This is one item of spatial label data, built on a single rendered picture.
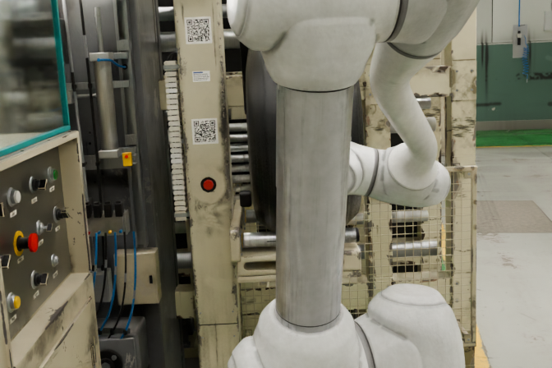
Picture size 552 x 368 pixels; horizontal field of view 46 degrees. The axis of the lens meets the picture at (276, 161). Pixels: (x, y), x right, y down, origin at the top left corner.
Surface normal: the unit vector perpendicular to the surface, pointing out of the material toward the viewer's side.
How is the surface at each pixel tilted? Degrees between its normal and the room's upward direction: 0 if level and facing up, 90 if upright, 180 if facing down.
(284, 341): 62
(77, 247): 90
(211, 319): 90
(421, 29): 147
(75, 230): 90
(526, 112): 90
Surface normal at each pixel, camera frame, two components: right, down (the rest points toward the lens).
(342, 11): 0.25, 0.55
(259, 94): -0.68, -0.22
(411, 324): -0.08, -0.40
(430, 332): 0.22, -0.26
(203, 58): 0.02, 0.17
